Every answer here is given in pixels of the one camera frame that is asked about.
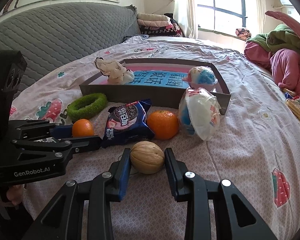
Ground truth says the cream dotted scrunchie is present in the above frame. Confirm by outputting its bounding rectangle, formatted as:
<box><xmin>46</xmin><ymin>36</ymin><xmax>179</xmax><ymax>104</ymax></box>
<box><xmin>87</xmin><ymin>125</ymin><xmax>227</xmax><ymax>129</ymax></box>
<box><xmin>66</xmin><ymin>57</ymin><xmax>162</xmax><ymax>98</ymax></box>
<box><xmin>95</xmin><ymin>57</ymin><xmax>135</xmax><ymax>85</ymax></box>

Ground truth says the blue snack wrapper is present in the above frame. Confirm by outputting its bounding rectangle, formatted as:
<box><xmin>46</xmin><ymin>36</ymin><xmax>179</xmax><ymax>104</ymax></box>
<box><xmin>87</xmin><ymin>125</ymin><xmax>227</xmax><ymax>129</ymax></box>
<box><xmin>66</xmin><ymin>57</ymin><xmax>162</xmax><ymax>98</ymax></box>
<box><xmin>285</xmin><ymin>92</ymin><xmax>293</xmax><ymax>99</ymax></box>

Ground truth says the small orange tangerine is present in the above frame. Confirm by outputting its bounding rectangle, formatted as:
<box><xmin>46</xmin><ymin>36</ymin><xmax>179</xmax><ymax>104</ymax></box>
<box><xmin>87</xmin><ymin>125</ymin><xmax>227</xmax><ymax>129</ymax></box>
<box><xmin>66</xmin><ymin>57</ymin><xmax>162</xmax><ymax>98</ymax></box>
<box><xmin>72</xmin><ymin>119</ymin><xmax>94</xmax><ymax>138</ymax></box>

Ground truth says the stack of folded blankets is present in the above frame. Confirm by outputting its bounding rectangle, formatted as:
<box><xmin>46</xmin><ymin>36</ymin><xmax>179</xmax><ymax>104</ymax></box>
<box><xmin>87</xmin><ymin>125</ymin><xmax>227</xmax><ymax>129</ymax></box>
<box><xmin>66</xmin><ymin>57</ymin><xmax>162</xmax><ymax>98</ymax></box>
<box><xmin>137</xmin><ymin>13</ymin><xmax>184</xmax><ymax>37</ymax></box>

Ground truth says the grey quilted headboard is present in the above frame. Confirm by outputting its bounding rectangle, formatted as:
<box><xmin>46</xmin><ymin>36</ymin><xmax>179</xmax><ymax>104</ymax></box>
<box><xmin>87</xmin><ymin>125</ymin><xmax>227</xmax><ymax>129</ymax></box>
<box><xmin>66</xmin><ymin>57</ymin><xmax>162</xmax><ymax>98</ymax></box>
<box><xmin>0</xmin><ymin>2</ymin><xmax>140</xmax><ymax>92</ymax></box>

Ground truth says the patterned bag on sill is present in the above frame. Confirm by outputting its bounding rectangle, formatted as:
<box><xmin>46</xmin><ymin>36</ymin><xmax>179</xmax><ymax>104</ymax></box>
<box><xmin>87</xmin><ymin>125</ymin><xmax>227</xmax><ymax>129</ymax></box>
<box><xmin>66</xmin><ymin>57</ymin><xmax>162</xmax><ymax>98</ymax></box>
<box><xmin>235</xmin><ymin>28</ymin><xmax>251</xmax><ymax>41</ymax></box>

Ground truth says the pink strawberry bedsheet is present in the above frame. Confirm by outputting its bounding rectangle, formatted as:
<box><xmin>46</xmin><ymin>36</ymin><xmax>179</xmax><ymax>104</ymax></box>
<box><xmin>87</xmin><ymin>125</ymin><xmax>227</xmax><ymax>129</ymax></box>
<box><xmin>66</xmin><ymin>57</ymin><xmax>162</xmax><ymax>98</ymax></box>
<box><xmin>10</xmin><ymin>38</ymin><xmax>300</xmax><ymax>239</ymax></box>

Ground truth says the green fuzzy ring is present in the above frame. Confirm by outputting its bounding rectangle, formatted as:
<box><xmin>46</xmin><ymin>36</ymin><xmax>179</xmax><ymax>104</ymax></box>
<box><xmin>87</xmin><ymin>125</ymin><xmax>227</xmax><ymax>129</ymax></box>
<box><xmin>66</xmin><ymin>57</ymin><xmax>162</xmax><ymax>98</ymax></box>
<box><xmin>66</xmin><ymin>93</ymin><xmax>108</xmax><ymax>122</ymax></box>

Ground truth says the tan walnut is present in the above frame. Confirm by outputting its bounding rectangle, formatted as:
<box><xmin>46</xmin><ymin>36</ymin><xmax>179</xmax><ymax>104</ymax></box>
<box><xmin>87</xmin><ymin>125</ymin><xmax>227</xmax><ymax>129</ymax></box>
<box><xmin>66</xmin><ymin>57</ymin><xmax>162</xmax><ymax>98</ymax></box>
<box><xmin>130</xmin><ymin>141</ymin><xmax>165</xmax><ymax>174</ymax></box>

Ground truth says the window with dark frame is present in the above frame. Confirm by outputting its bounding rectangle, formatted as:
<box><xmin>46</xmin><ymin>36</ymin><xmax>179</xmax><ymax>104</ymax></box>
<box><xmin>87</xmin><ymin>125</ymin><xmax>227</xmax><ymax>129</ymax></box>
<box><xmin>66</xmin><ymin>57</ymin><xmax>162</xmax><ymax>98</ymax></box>
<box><xmin>195</xmin><ymin>0</ymin><xmax>247</xmax><ymax>36</ymax></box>

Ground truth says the dark patterned cloth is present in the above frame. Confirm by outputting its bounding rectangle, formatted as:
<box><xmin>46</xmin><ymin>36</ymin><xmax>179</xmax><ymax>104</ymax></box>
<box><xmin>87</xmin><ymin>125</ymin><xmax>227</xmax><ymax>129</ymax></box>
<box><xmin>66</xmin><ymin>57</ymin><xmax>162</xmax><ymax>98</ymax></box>
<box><xmin>122</xmin><ymin>34</ymin><xmax>149</xmax><ymax>43</ymax></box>

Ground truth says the white air conditioner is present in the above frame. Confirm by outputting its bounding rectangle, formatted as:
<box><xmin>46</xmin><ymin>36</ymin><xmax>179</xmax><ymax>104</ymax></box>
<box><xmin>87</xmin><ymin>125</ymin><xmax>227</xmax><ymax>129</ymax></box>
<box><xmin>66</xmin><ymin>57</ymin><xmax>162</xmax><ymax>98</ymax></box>
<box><xmin>280</xmin><ymin>0</ymin><xmax>293</xmax><ymax>7</ymax></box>

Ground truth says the pink quilted pillow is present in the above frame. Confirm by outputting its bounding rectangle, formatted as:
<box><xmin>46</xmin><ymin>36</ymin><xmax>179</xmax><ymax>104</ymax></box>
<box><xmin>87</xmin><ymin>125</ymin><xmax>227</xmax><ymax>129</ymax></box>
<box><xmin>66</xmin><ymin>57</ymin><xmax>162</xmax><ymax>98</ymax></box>
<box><xmin>265</xmin><ymin>10</ymin><xmax>300</xmax><ymax>38</ymax></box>

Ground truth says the green blanket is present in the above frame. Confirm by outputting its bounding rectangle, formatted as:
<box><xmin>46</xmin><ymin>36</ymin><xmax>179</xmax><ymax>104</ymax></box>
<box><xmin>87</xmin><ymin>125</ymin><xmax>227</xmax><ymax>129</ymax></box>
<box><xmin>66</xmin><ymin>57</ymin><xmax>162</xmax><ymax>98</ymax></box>
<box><xmin>247</xmin><ymin>24</ymin><xmax>300</xmax><ymax>54</ymax></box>

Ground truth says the pink quilt heap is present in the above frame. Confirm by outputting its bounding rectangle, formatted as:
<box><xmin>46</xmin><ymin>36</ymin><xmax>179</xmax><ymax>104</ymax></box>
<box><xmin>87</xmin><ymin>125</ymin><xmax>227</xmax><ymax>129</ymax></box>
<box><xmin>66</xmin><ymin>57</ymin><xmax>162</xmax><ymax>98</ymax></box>
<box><xmin>244</xmin><ymin>42</ymin><xmax>300</xmax><ymax>96</ymax></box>

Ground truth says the cream curtain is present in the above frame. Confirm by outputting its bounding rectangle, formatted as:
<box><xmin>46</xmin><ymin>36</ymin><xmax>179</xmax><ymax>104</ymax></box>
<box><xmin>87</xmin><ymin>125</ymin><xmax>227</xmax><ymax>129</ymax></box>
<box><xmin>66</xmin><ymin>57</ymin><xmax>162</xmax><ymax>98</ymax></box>
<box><xmin>255</xmin><ymin>0</ymin><xmax>266</xmax><ymax>34</ymax></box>
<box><xmin>173</xmin><ymin>0</ymin><xmax>198</xmax><ymax>39</ymax></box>

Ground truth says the dark shallow cardboard box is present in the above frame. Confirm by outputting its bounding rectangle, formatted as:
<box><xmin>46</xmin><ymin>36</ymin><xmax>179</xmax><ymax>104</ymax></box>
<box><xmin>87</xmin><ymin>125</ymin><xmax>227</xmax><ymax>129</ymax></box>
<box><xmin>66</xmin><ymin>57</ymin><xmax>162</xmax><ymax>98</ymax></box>
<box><xmin>79</xmin><ymin>58</ymin><xmax>231</xmax><ymax>115</ymax></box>

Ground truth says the pink blue picture book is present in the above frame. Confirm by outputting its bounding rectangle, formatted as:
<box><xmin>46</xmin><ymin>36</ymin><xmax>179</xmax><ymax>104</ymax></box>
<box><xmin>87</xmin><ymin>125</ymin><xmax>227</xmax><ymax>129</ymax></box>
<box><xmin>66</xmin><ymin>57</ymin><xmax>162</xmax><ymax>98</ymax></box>
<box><xmin>92</xmin><ymin>63</ymin><xmax>225</xmax><ymax>93</ymax></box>

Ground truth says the white red toy egg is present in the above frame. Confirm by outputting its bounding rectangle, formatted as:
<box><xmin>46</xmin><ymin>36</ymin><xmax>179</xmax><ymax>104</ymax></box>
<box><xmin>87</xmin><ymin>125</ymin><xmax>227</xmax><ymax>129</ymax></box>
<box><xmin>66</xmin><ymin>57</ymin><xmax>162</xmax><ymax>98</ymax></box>
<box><xmin>178</xmin><ymin>88</ymin><xmax>221</xmax><ymax>141</ymax></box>

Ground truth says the person left hand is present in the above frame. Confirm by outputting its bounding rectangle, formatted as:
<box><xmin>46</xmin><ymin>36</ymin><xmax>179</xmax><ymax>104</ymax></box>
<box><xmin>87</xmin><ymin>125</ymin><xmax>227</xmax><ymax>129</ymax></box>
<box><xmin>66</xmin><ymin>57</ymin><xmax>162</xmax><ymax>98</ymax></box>
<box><xmin>0</xmin><ymin>185</ymin><xmax>24</xmax><ymax>207</ymax></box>

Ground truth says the blue oreo cookie packet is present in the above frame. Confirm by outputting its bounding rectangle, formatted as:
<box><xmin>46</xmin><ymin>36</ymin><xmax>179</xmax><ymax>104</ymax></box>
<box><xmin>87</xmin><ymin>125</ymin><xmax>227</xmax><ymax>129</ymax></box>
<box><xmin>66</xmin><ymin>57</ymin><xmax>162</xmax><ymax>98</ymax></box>
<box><xmin>102</xmin><ymin>99</ymin><xmax>154</xmax><ymax>148</ymax></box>

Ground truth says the large orange tangerine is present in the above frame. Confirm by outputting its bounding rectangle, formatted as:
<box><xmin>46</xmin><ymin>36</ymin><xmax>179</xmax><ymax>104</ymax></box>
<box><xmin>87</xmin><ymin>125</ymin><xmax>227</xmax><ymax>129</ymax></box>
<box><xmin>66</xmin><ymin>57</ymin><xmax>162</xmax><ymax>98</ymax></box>
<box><xmin>147</xmin><ymin>110</ymin><xmax>179</xmax><ymax>140</ymax></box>

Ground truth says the left cream curtain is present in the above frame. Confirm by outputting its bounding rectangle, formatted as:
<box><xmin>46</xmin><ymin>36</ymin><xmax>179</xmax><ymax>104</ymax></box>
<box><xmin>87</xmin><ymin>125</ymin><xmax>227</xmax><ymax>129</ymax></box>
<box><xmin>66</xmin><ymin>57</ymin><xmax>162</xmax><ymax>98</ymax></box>
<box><xmin>173</xmin><ymin>0</ymin><xmax>198</xmax><ymax>39</ymax></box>

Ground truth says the blue red toy egg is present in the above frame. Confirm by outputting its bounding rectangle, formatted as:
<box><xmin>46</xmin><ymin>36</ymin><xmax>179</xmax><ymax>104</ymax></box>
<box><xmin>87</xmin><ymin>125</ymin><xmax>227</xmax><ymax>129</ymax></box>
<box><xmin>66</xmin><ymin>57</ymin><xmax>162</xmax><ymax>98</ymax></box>
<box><xmin>182</xmin><ymin>66</ymin><xmax>218</xmax><ymax>92</ymax></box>

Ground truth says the right cream curtain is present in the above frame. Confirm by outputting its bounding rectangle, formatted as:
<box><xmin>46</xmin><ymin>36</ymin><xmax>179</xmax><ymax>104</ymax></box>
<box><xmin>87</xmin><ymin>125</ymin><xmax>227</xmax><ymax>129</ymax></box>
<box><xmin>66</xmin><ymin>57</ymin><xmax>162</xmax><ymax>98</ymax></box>
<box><xmin>255</xmin><ymin>0</ymin><xmax>266</xmax><ymax>34</ymax></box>

